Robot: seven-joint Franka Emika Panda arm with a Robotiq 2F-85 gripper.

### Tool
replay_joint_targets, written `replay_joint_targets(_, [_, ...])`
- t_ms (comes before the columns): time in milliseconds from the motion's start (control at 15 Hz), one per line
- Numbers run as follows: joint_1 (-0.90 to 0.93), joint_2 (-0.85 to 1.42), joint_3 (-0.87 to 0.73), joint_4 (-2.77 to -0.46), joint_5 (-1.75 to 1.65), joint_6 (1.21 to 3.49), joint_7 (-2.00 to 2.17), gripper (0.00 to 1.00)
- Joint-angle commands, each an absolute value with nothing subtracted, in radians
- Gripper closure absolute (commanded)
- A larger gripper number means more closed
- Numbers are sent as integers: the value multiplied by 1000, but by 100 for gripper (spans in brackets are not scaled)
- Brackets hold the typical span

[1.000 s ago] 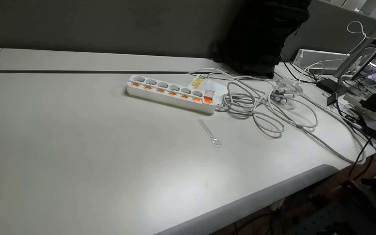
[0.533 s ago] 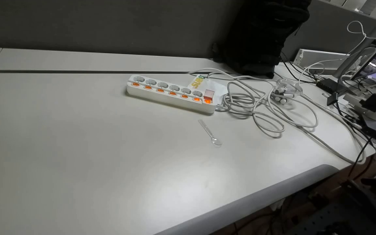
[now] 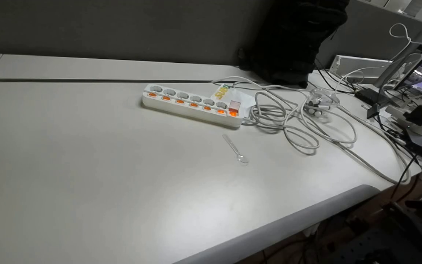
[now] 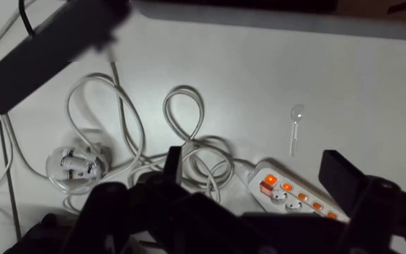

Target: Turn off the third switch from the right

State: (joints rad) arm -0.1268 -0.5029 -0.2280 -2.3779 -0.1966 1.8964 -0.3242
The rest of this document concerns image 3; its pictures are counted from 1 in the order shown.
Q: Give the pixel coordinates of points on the clear plastic spoon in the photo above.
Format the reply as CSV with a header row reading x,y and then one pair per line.
x,y
236,149

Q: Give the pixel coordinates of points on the white power strip orange switches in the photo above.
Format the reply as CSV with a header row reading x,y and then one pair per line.
x,y
189,103

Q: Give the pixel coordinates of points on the white paper packet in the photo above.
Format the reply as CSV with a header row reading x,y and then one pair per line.
x,y
244,98

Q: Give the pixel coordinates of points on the clear plastic container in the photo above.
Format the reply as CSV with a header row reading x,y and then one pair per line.
x,y
321,102

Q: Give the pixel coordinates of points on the black backpack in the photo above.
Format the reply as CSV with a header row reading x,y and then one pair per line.
x,y
291,36

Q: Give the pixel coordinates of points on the white flat box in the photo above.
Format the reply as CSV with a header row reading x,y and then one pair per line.
x,y
357,66

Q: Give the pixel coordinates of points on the black adapter box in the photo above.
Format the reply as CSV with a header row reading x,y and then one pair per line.
x,y
371,96

